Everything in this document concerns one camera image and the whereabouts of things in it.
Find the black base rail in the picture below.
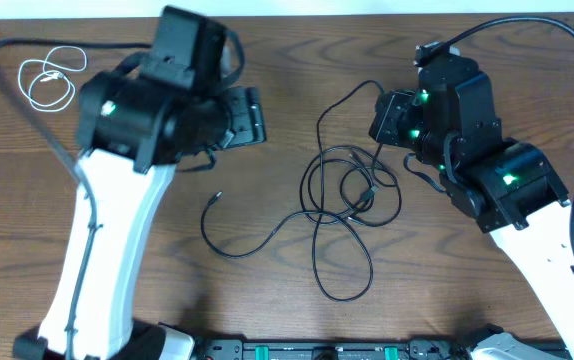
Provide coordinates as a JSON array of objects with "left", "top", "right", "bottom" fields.
[{"left": 166, "top": 323, "right": 568, "bottom": 360}]

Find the white USB cable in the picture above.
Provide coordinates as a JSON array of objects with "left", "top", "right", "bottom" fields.
[{"left": 17, "top": 45, "right": 89, "bottom": 113}]

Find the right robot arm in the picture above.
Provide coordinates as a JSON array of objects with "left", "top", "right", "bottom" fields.
[{"left": 369, "top": 50, "right": 574, "bottom": 358}]

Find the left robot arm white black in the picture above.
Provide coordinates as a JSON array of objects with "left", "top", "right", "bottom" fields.
[{"left": 13, "top": 6, "right": 266, "bottom": 359}]

